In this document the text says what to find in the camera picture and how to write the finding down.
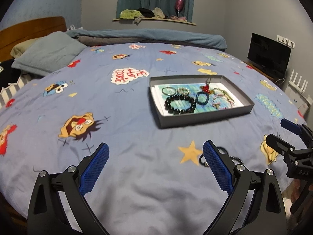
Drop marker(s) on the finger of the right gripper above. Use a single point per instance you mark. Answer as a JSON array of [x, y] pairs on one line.
[[290, 126], [279, 145]]

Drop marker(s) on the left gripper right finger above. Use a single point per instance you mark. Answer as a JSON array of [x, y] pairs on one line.
[[266, 213]]

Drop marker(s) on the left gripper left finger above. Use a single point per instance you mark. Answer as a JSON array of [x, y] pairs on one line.
[[46, 214]]

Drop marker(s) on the thin silver bangle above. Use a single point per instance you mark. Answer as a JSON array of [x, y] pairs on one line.
[[220, 92], [168, 91]]

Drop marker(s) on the red bead gold charm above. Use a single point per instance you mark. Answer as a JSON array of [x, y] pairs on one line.
[[206, 88]]

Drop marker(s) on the person's right hand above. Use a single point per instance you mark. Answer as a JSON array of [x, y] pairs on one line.
[[296, 190]]

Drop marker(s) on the white wifi router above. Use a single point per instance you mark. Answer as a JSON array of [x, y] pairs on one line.
[[297, 82]]

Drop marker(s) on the wooden tv stand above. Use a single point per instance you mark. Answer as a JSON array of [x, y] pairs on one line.
[[266, 74]]

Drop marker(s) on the black flat television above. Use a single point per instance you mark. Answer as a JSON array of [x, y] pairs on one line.
[[269, 55]]

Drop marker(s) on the blue cartoon bedspread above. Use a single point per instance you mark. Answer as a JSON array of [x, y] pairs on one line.
[[152, 182]]

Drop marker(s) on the grey shallow cardboard box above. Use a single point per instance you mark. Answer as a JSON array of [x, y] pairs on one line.
[[190, 118]]

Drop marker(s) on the blue green printed paper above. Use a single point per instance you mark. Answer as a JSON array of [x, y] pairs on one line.
[[189, 97]]

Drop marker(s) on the black white striped pillow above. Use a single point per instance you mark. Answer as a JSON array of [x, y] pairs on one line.
[[12, 80]]

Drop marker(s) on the teal folded blanket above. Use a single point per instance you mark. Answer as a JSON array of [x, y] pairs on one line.
[[212, 41]]

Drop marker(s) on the pink cloth on sill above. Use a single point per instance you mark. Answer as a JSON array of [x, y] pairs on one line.
[[176, 18]]

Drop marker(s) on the grey blue pillow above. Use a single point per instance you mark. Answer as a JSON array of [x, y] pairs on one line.
[[49, 54]]

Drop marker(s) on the wooden window sill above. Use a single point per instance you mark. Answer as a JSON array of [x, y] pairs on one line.
[[154, 19]]

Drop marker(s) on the olive green pillow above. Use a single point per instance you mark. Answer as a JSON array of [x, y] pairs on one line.
[[20, 48]]

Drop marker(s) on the pink balloon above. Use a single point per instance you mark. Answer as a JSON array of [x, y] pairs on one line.
[[179, 4]]

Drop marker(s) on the beige cloth on sill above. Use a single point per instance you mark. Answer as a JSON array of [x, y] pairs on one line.
[[158, 13]]

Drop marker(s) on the grey folded blanket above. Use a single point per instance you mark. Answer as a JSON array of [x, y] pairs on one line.
[[98, 41]]

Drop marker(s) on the wooden headboard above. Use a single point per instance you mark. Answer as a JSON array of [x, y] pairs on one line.
[[31, 29]]

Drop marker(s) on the black cloth on sill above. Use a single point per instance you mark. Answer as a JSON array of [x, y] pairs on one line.
[[146, 12]]

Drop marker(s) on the green cloth on sill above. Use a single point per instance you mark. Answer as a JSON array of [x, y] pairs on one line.
[[129, 14]]

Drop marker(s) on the white wall hooks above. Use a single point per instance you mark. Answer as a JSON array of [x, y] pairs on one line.
[[285, 41]]

